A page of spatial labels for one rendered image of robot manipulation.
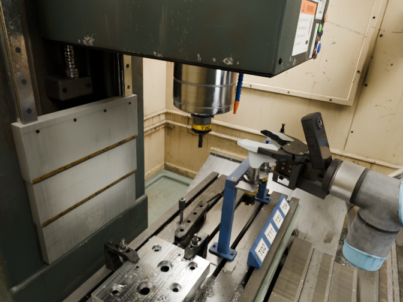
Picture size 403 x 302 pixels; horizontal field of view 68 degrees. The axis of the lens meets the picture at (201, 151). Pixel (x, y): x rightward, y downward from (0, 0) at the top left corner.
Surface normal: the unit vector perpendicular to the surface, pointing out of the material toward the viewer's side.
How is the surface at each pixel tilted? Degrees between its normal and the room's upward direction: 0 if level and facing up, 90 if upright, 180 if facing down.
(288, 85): 90
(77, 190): 90
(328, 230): 24
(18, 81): 90
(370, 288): 17
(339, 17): 90
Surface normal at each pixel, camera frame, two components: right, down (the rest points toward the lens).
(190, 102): -0.43, 0.36
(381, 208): -0.65, 0.27
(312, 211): -0.13, -0.69
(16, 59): 0.87, 0.25
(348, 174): -0.38, -0.44
